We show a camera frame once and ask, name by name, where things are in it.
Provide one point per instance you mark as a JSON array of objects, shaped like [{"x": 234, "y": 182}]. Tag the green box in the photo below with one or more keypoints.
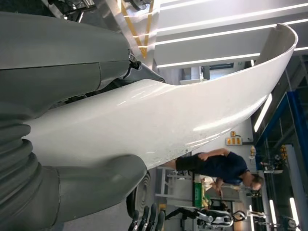
[{"x": 198, "y": 196}]

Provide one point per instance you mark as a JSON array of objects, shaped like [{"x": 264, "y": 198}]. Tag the white table frame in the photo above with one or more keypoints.
[{"x": 160, "y": 181}]

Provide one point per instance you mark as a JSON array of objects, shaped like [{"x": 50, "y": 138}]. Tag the blue metal frame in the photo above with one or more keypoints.
[{"x": 297, "y": 121}]

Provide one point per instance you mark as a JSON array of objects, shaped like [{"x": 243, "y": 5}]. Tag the white black machine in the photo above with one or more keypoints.
[{"x": 211, "y": 218}]

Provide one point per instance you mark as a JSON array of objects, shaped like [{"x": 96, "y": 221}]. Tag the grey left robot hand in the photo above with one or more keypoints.
[{"x": 60, "y": 52}]

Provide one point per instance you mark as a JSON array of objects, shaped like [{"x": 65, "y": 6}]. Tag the black round stool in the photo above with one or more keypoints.
[{"x": 142, "y": 194}]

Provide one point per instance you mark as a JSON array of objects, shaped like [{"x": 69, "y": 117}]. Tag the yellow wall sign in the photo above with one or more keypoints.
[{"x": 233, "y": 140}]

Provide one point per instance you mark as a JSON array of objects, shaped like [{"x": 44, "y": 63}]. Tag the person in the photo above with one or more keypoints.
[
  {"x": 207, "y": 182},
  {"x": 217, "y": 165}
]

